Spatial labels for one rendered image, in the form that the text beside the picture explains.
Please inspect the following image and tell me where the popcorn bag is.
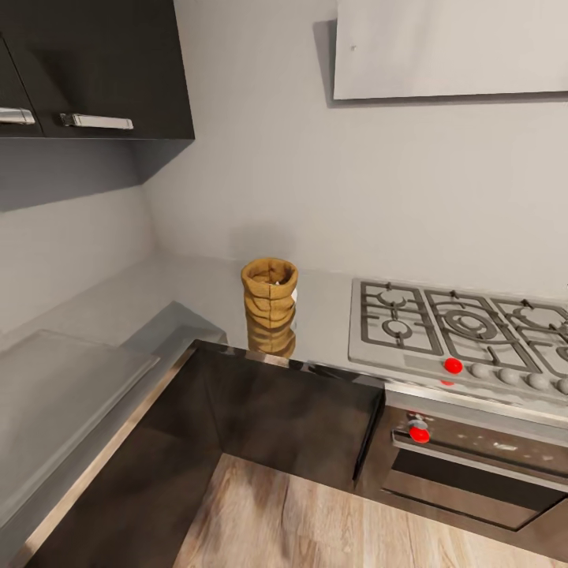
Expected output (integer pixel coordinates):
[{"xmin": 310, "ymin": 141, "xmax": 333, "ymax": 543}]
[{"xmin": 241, "ymin": 258, "xmax": 298, "ymax": 329}]

